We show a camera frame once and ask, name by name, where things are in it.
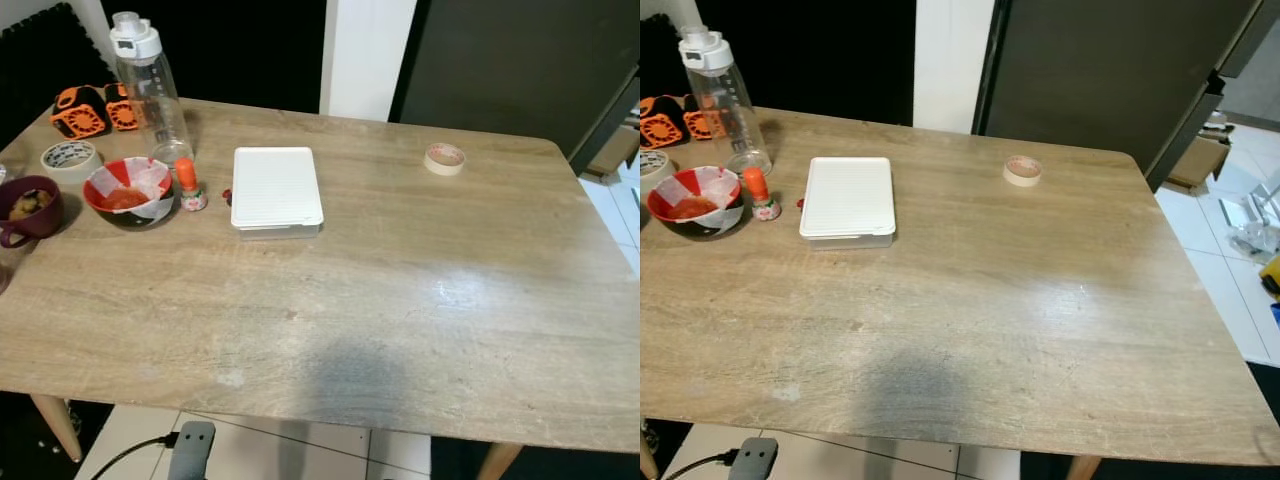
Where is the orange black device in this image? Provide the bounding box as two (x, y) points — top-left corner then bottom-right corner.
(104, 83), (151, 133)
(683, 95), (731, 142)
(640, 95), (691, 152)
(50, 85), (110, 140)

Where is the small orange cap bottle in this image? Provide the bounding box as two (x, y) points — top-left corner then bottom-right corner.
(174, 158), (209, 213)
(742, 167), (782, 223)

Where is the maroon mug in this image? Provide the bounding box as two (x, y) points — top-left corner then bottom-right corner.
(0, 176), (64, 249)

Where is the printed white tape roll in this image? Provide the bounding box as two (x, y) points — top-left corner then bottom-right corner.
(41, 140), (101, 185)
(640, 150), (673, 192)

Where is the brown cardboard box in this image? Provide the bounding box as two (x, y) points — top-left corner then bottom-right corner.
(1165, 130), (1234, 192)
(585, 125), (641, 182)

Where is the dark fridge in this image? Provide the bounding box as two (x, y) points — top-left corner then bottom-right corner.
(972, 0), (1280, 194)
(388, 0), (641, 177)

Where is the red white patterned bowl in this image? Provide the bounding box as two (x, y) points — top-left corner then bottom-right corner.
(83, 157), (176, 230)
(646, 166), (747, 242)

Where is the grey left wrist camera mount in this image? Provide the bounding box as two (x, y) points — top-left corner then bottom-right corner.
(728, 437), (780, 480)
(168, 422), (217, 480)

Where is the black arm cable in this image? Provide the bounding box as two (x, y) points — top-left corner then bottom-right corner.
(660, 450), (739, 480)
(90, 432), (179, 480)

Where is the beige masking tape roll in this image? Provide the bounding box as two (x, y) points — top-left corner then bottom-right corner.
(1003, 155), (1043, 188)
(424, 143), (467, 177)

